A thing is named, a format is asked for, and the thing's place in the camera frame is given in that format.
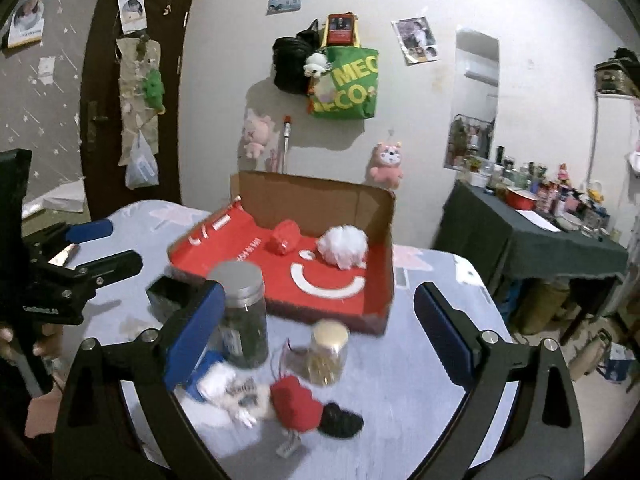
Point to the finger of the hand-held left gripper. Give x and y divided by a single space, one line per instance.
112 265
90 230

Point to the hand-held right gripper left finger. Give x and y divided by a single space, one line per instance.
195 332

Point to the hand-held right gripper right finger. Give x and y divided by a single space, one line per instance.
445 335

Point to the white fluffy bow hair clip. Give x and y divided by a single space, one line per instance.
247 400

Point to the red fuzzy heart hair clip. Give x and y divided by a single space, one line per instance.
296 402

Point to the black fuzzy scrunchie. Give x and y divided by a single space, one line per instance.
342 421

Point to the cardboard box with red lining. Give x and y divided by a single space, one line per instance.
320 200

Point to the person's left hand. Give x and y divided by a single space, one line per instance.
42 347

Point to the white plastic sheet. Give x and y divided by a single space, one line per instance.
60 200

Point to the small black box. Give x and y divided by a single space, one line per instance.
165 297

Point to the clear plastic bag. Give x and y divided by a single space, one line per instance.
141 165

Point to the desk with dark green cloth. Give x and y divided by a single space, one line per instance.
480 230

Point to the small jar with gold lid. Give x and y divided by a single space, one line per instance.
327 355

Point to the red knitted scrunchie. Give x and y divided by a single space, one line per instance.
285 238

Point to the white mesh bath pouf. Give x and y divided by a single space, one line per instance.
344 247

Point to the beige bag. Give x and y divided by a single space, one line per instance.
590 357

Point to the white paper sheet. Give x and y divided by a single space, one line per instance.
537 221

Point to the beige hanging organiser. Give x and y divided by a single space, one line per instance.
131 85

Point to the green plush toy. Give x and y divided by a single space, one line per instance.
153 89

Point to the red bowl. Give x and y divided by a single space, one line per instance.
522 200

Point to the dark brown door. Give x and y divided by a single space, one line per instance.
100 60

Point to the blue and white bag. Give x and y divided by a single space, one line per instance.
617 365

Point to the pink cat plush toy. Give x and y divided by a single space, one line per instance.
386 165

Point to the group of bottles and jars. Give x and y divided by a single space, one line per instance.
565 195

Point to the pink pig plush toy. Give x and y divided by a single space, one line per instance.
256 132

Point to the red tipped stick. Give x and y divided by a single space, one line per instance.
286 145

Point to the photo sheet on door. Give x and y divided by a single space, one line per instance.
132 12

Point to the white wardrobe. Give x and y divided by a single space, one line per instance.
617 140

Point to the black bag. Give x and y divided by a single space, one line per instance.
290 62

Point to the green tote bag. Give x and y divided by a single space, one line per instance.
352 87

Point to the panda plush toy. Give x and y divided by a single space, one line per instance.
316 64

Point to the patterned storage box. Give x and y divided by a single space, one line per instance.
615 75

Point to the red bag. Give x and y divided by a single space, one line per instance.
341 30

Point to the wall calendar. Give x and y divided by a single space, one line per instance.
27 17

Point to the wall mirror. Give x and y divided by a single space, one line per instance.
477 95

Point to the wall photo poster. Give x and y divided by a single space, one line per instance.
416 40

